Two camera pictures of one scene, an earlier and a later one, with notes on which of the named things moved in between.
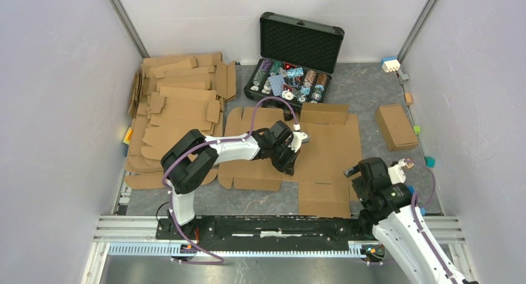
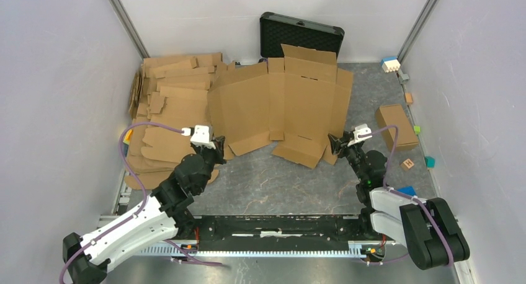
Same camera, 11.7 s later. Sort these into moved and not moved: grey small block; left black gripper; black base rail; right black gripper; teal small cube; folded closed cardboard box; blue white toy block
Moved: right black gripper; left black gripper
Not moved: grey small block; teal small cube; blue white toy block; black base rail; folded closed cardboard box
